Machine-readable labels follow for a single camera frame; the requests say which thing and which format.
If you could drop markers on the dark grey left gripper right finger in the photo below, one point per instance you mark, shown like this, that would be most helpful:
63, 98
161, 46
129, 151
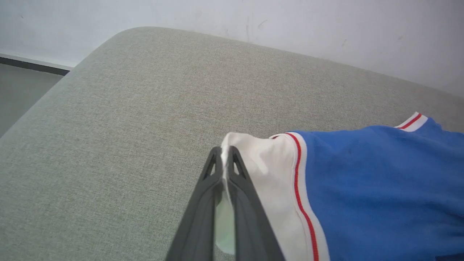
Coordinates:
253, 224

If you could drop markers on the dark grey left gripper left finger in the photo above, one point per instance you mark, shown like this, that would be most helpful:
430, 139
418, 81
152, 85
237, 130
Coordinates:
197, 221

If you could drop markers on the blue and white garment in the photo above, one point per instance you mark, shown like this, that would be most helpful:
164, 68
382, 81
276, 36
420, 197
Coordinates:
373, 188

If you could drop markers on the white and dark baseboard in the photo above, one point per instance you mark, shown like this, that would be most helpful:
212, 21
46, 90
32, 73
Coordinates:
32, 65

